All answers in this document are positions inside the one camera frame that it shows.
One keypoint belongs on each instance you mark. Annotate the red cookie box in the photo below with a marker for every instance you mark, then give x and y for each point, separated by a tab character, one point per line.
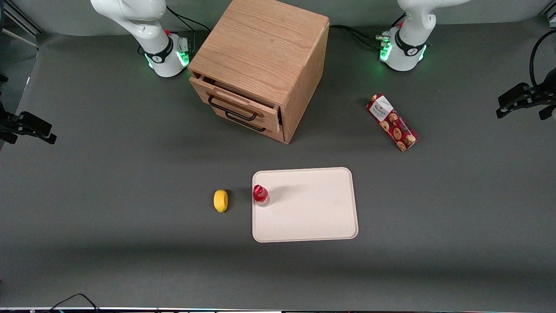
393	122

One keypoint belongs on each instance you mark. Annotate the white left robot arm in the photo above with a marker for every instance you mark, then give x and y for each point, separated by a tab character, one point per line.
410	39

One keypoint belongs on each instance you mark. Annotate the cream plastic tray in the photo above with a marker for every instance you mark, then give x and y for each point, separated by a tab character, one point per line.
308	208

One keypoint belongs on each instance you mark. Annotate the yellow lemon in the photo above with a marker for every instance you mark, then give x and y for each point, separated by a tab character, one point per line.
220	201

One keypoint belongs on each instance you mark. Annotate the shallow wooden drawer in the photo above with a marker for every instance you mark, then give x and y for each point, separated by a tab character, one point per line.
243	101

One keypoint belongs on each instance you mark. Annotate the small red-capped bottle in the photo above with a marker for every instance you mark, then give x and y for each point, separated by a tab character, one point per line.
260	194

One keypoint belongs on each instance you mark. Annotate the deep wooden drawer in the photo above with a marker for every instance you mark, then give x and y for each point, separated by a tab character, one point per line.
271	132

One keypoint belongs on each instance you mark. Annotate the oak wooden drawer cabinet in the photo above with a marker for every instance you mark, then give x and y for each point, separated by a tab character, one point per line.
260	43

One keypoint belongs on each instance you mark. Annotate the aluminium frame rail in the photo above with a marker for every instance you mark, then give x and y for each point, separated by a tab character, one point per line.
17	17

